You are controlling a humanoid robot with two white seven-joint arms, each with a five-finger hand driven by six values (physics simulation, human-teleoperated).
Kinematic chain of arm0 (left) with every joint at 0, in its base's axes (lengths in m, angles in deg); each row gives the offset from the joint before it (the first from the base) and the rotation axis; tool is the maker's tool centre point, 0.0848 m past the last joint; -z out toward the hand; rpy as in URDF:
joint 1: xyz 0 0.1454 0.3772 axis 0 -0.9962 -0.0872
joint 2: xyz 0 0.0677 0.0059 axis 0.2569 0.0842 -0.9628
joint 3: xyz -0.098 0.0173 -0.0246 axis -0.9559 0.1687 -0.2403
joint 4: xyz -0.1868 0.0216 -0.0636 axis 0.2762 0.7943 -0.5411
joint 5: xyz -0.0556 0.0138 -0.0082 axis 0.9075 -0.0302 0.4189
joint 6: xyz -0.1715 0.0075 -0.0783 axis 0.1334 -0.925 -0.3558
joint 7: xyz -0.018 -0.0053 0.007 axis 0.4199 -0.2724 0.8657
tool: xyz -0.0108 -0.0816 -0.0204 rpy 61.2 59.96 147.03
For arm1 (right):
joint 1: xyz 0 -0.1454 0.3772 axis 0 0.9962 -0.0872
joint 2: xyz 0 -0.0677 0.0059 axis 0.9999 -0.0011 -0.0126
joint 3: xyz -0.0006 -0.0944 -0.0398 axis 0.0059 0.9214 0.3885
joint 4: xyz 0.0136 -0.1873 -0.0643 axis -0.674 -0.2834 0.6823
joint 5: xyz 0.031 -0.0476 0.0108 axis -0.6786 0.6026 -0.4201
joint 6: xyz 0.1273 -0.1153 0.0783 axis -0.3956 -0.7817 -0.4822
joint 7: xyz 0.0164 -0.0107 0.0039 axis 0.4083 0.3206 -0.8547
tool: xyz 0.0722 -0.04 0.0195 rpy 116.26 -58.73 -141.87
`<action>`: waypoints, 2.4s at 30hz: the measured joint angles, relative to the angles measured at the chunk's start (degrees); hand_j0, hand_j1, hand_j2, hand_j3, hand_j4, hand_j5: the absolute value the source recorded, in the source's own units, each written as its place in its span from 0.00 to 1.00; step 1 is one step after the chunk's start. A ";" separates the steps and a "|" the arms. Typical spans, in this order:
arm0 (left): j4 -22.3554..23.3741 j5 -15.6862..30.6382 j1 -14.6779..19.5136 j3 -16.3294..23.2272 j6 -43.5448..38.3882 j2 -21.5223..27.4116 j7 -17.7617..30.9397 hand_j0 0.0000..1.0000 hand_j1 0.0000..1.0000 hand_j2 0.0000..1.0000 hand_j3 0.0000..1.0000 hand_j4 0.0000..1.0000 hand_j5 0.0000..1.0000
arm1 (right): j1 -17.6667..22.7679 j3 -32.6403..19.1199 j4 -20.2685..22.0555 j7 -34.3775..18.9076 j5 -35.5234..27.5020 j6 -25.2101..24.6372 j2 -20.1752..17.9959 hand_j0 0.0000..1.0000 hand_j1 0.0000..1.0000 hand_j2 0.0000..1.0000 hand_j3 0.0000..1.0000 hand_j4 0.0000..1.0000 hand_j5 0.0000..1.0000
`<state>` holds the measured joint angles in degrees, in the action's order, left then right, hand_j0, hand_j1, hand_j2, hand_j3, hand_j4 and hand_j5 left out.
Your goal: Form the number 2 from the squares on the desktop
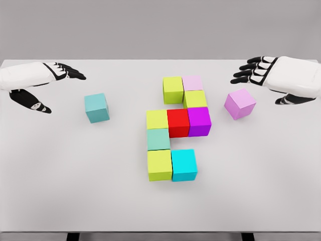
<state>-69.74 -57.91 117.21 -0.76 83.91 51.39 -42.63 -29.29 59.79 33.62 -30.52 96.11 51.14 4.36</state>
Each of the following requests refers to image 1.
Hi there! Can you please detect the pale pink cube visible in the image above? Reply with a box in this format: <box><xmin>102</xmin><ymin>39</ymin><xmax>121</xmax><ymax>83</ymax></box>
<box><xmin>182</xmin><ymin>75</ymin><xmax>204</xmax><ymax>91</ymax></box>

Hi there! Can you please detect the bright cyan cube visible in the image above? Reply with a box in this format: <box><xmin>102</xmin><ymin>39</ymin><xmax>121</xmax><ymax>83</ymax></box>
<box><xmin>171</xmin><ymin>149</ymin><xmax>198</xmax><ymax>182</ymax></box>

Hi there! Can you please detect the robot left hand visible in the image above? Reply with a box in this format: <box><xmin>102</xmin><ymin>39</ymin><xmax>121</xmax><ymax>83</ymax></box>
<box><xmin>0</xmin><ymin>62</ymin><xmax>87</xmax><ymax>114</ymax></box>

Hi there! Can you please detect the vivid purple cube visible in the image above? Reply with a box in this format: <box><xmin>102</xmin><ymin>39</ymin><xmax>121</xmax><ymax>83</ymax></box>
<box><xmin>187</xmin><ymin>106</ymin><xmax>212</xmax><ymax>138</ymax></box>

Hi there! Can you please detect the yellow-green cube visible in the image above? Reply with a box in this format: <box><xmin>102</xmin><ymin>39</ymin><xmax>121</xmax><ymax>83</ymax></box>
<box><xmin>183</xmin><ymin>90</ymin><xmax>209</xmax><ymax>109</ymax></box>
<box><xmin>146</xmin><ymin>109</ymin><xmax>169</xmax><ymax>130</ymax></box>
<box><xmin>147</xmin><ymin>149</ymin><xmax>173</xmax><ymax>183</ymax></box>
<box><xmin>163</xmin><ymin>76</ymin><xmax>185</xmax><ymax>105</ymax></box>

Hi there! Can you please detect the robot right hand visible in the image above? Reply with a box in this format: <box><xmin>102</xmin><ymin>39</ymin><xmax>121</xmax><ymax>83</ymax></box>
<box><xmin>230</xmin><ymin>55</ymin><xmax>321</xmax><ymax>105</ymax></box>

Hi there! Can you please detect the red cube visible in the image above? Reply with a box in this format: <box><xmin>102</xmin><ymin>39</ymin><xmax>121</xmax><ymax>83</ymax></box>
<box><xmin>167</xmin><ymin>108</ymin><xmax>191</xmax><ymax>139</ymax></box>

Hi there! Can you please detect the light purple cube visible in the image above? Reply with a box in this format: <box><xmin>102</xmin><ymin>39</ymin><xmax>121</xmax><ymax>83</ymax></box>
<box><xmin>224</xmin><ymin>88</ymin><xmax>257</xmax><ymax>121</ymax></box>

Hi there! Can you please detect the teal cube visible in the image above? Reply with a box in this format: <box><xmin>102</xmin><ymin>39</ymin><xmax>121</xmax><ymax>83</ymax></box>
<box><xmin>84</xmin><ymin>93</ymin><xmax>110</xmax><ymax>125</ymax></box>
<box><xmin>146</xmin><ymin>128</ymin><xmax>171</xmax><ymax>151</ymax></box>

